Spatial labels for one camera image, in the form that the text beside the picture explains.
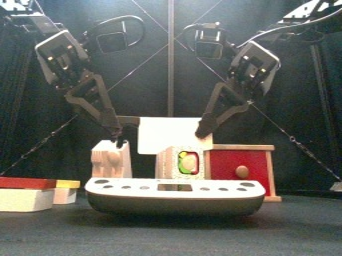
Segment red wooden drawer box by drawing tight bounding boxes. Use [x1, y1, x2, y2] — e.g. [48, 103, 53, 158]
[200, 143, 283, 203]

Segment white and black scale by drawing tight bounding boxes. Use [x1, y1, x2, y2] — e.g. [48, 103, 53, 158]
[83, 176, 267, 217]

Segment yellow topped toy nigiri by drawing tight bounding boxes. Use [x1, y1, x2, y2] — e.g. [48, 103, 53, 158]
[52, 179, 83, 205]

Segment red topped toy nigiri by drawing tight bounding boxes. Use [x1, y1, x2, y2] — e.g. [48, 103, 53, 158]
[0, 176, 59, 213]

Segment black toy knife handle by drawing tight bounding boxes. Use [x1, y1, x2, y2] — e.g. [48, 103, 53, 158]
[116, 134, 128, 150]

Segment grey right arm cable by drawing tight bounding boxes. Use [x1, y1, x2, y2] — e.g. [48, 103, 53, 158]
[236, 14, 342, 48]

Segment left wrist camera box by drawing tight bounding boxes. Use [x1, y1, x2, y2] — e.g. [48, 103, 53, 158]
[95, 31, 129, 55]

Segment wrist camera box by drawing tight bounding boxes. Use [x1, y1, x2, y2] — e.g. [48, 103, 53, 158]
[95, 31, 129, 55]
[192, 22, 227, 61]

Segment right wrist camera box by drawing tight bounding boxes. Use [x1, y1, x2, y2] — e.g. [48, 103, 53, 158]
[192, 22, 227, 61]

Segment thin diagonal brace wire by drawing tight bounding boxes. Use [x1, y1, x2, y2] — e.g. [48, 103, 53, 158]
[129, 0, 342, 182]
[0, 0, 224, 177]

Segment grey vertical frame pole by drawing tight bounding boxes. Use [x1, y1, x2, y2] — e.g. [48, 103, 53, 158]
[165, 0, 176, 118]

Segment black left camera cable loop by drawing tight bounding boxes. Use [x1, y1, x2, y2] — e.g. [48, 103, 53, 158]
[81, 14, 147, 48]

